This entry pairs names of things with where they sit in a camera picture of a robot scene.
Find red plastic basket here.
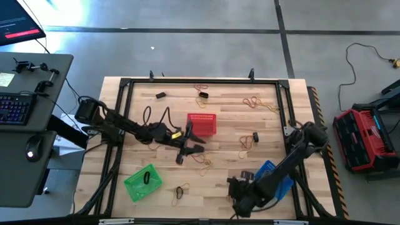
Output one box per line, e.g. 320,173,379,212
186,112,218,137

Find black desk leg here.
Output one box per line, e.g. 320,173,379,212
46,114,90,150

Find silver metal bracket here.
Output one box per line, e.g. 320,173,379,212
273,219,309,225
98,218,135,225

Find black backlit keyboard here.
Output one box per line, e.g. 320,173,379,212
0,92,36,126

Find blue plastic basket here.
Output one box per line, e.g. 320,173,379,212
254,159,295,201

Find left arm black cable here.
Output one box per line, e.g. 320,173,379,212
77,95,182,132

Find black desk clamp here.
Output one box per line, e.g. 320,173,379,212
33,67,60,94
12,57,49,74

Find black floor cable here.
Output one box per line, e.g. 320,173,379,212
337,42,395,113

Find dark grey side desk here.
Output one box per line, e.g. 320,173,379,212
0,130,58,209

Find dark equipment base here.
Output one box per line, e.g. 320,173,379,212
370,78,400,113

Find green plastic basket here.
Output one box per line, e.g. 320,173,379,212
123,163,164,203

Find black computer mouse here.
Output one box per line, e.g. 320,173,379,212
24,134,44,163

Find red black power station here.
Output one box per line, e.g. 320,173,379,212
332,102,400,174

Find white paper sheets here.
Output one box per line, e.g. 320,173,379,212
51,112,94,157

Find black yellow hazard strip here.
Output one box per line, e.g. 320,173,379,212
307,86,351,221

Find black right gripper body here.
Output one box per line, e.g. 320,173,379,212
226,176,259,219

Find black metal table frame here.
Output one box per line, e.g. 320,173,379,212
73,77,335,221

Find yellow sticky note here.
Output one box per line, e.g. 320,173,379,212
0,72,16,88

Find monitor with red button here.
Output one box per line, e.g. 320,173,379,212
0,0,47,47

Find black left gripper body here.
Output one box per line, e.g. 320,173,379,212
168,121,196,166

